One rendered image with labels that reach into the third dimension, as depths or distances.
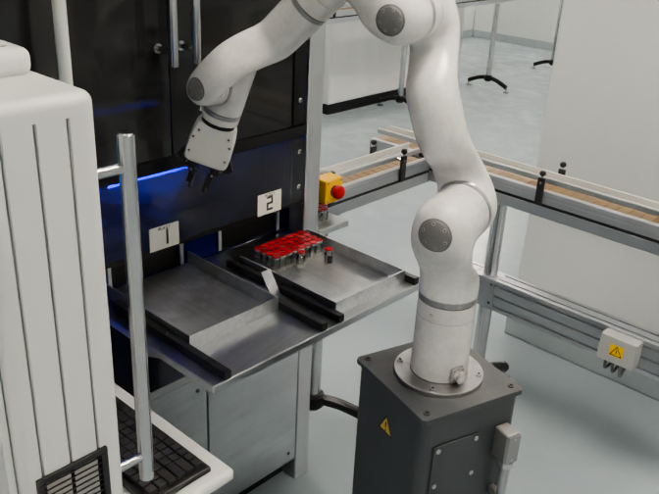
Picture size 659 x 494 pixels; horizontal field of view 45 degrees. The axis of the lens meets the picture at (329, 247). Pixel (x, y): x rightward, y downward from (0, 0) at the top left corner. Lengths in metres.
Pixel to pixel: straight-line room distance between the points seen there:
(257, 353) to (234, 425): 0.69
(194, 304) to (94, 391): 0.72
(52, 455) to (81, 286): 0.26
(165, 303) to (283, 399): 0.71
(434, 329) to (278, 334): 0.37
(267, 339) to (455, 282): 0.46
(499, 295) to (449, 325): 1.29
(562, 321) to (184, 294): 1.36
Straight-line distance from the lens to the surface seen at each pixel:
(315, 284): 2.00
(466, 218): 1.47
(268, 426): 2.50
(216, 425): 2.33
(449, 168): 1.56
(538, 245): 3.46
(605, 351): 2.70
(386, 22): 1.41
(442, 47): 1.53
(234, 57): 1.62
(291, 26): 1.60
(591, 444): 3.11
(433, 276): 1.56
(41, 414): 1.20
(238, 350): 1.74
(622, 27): 3.14
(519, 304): 2.86
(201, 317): 1.86
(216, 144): 1.78
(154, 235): 1.91
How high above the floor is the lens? 1.80
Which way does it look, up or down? 25 degrees down
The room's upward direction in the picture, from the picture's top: 3 degrees clockwise
